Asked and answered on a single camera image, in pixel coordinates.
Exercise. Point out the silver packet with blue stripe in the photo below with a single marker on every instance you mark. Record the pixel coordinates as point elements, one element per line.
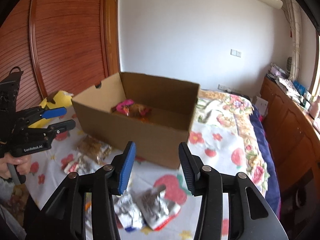
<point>150,208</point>

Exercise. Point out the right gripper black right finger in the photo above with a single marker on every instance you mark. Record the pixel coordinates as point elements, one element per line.
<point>191,166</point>

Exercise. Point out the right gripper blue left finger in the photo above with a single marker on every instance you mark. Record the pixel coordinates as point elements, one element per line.
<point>122,164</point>

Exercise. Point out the floral bed quilt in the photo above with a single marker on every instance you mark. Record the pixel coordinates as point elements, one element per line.
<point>227,135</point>

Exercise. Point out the wooden wardrobe sliding doors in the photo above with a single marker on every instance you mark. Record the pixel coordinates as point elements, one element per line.
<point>59,45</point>

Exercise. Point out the wall power strip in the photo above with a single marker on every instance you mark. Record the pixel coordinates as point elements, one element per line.
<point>224,88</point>

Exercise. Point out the pink snack packet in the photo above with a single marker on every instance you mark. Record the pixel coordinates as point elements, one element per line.
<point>131,109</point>

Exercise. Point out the person's left hand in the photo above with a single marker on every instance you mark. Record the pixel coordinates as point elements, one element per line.
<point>23,165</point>

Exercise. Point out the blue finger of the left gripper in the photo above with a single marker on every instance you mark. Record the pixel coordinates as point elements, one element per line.
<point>53,113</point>

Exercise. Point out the strawberry flower print tablecloth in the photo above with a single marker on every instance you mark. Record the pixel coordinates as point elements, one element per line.
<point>46,173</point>

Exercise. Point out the brown grain bar packet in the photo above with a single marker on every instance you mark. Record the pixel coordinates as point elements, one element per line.
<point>94,149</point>

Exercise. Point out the patterned window curtain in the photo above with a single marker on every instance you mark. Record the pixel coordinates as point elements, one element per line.
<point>293,9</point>

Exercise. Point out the white wall switch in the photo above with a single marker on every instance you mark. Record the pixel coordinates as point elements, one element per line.
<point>235,53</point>

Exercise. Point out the yellow Pikachu plush toy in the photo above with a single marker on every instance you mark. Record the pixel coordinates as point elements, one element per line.
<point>55,100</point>

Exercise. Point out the brown cardboard box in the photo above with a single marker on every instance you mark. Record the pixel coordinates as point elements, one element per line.
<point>158,134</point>

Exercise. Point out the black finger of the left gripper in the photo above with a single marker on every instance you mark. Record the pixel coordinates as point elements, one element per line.
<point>62,127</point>

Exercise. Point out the pink thermos bottle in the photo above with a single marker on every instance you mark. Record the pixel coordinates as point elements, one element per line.
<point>314,108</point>

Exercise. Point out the wooden window cabinet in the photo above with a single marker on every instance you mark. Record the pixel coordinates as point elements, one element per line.
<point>294,141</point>

